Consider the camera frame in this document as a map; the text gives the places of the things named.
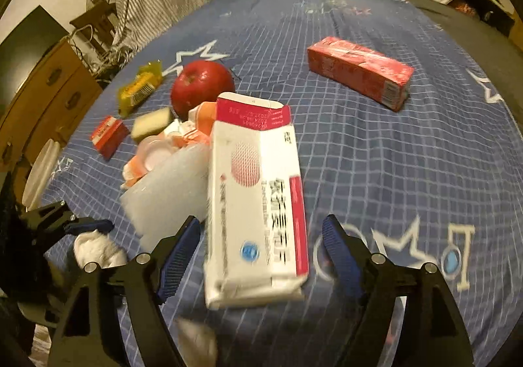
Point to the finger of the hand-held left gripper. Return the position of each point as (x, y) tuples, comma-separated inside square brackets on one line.
[(96, 225)]

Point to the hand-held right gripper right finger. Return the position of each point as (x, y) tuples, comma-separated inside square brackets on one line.
[(339, 256)]

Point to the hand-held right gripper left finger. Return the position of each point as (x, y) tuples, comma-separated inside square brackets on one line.
[(179, 256)]

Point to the white tissue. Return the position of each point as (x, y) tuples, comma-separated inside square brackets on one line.
[(198, 340), (98, 250)]

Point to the white round bin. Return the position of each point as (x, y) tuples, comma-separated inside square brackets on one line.
[(41, 171)]

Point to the white pink medicine box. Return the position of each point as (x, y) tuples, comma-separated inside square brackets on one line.
[(253, 195)]

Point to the yellow white sponge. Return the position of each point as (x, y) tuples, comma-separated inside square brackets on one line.
[(151, 124)]

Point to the orange white wrapper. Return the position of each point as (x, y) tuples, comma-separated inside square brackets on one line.
[(200, 118), (133, 171)]

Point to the translucent white plastic packaging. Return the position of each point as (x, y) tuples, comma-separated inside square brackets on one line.
[(171, 187)]

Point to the small red box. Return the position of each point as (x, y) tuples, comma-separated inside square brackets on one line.
[(108, 136)]

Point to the white plastic cup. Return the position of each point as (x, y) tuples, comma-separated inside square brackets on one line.
[(157, 152)]

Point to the blue printed blanket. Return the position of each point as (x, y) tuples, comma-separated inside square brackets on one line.
[(347, 154)]

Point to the wooden dresser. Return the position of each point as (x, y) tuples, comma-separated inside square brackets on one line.
[(45, 93)]

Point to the yellow snack packet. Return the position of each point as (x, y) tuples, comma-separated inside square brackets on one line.
[(137, 89)]

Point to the red apple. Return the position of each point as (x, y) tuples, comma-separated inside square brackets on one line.
[(200, 83)]

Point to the red juice carton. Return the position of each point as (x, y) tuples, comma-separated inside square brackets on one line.
[(359, 68)]

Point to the black television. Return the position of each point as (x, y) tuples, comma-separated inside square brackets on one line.
[(28, 40)]

